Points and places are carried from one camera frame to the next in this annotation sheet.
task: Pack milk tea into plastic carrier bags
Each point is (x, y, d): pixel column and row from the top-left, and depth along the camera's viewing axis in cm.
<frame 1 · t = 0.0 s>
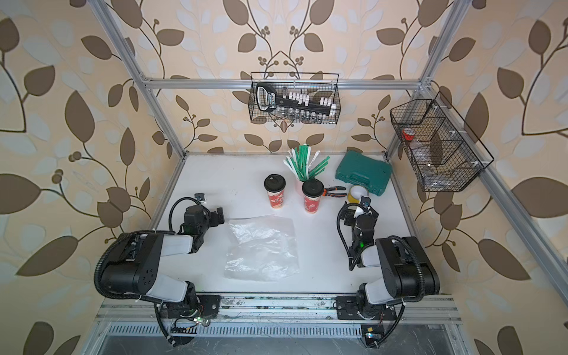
left hand: (206, 207, 94), fingers open
right hand: (357, 205, 91), fingers open
clear plastic carrier bag: (261, 248, 87), point 3 cm above the table
red paper cup left: (274, 184, 88), point 18 cm above the table
red paper cup right: (312, 189, 88), point 17 cm above the table
pink straw holder cup: (299, 186, 101), point 8 cm above the table
green white wrapped straws bundle: (298, 160, 99), point 17 cm above the table
green plastic tool case: (362, 169, 110), point 6 cm above the table
orange black pliers: (332, 188, 107), point 2 cm above the table

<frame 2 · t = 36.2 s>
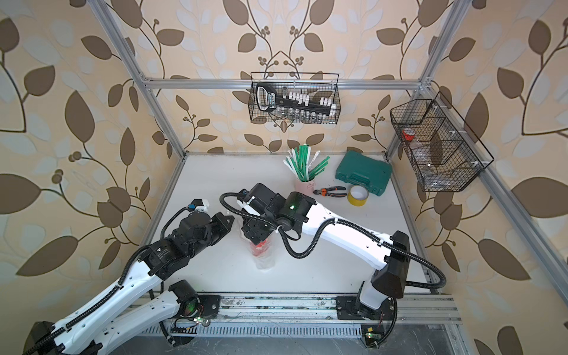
left hand: (233, 215, 73), fingers closed
right hand: (254, 225, 70), fingers open
red paper cup left: (259, 249, 72), point 18 cm above the table
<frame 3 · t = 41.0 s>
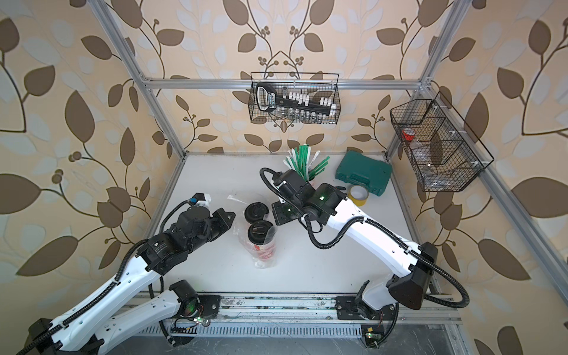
left hand: (234, 211, 72), fingers closed
right hand: (275, 212, 71), fingers closed
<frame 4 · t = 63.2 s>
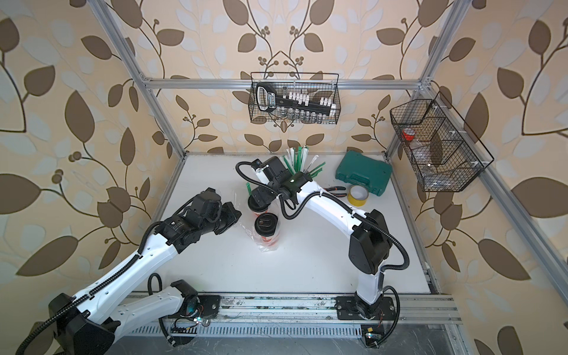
left hand: (240, 210, 76), fingers closed
right hand: (264, 188, 84), fingers open
red paper cup left: (265, 225, 77), point 19 cm above the table
